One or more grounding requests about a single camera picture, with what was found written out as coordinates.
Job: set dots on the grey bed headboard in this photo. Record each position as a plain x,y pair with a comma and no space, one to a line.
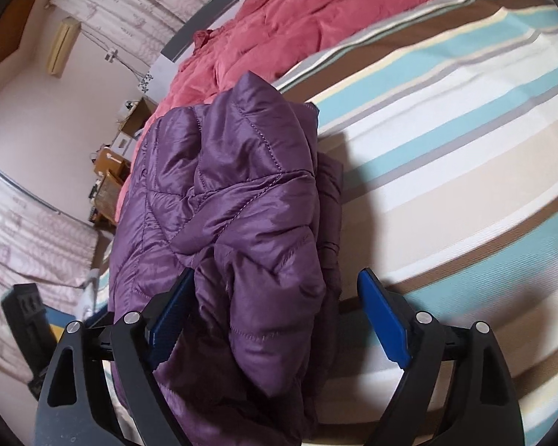
204,14

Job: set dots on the small white box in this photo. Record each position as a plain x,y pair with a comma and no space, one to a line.
123,141

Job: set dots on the wicker basket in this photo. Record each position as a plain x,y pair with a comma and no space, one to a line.
107,195

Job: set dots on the wall air conditioner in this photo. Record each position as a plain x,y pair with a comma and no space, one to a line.
63,46

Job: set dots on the patterned pink curtain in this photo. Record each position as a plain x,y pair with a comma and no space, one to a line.
28,241
121,0

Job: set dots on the red comforter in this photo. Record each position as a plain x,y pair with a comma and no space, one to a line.
307,18

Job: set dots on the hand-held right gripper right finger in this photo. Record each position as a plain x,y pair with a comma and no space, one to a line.
383,316

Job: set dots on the striped bed sheet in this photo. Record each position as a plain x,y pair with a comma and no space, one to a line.
446,148

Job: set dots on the purple puffer jacket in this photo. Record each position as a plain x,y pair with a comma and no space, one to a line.
242,223

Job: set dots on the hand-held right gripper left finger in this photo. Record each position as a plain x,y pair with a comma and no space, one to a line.
172,316

